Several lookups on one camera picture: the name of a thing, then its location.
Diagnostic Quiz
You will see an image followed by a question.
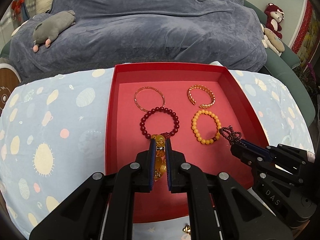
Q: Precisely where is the red shallow tray box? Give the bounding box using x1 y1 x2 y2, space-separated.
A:
105 62 270 224

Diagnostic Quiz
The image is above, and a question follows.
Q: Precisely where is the grey plush mouse toy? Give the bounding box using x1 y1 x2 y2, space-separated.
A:
33 10 75 53

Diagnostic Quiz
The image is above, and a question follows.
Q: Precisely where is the beige plush toy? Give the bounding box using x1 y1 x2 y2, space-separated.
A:
260 23 285 56

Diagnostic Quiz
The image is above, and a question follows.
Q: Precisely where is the round wooden white table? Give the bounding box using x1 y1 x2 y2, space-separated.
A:
0 63 21 112

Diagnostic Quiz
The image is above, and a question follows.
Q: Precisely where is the blue-grey sofa cover blanket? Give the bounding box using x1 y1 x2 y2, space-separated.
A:
9 0 267 78

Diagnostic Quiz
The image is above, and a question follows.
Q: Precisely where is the thin gold bangle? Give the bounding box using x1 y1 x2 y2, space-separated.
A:
133 86 166 112

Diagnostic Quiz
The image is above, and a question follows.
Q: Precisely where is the dark red bead bracelet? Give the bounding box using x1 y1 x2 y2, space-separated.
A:
139 106 180 140

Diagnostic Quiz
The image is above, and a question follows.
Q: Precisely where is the teal sofa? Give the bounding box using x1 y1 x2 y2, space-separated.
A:
0 0 316 127

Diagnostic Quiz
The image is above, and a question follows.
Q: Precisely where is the blue curtain with red bow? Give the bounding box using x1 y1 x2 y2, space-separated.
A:
11 0 35 24

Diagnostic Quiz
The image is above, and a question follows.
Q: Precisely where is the red monkey plush toy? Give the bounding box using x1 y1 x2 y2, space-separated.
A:
264 3 285 39

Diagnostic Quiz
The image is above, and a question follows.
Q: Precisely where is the gold chain cuff bracelet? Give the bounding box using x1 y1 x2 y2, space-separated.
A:
187 84 216 110

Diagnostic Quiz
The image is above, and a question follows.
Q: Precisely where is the dark garnet bead strand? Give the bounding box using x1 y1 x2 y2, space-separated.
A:
219 125 242 145

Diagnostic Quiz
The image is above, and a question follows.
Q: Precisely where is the light blue patterned tablecloth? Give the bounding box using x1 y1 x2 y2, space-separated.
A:
1 69 313 237

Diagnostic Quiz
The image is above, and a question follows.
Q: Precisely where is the yellow amber bead bracelet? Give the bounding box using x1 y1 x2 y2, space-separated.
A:
150 134 168 182

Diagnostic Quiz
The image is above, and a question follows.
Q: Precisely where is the orange bead bracelet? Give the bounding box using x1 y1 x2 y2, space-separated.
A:
191 109 222 145

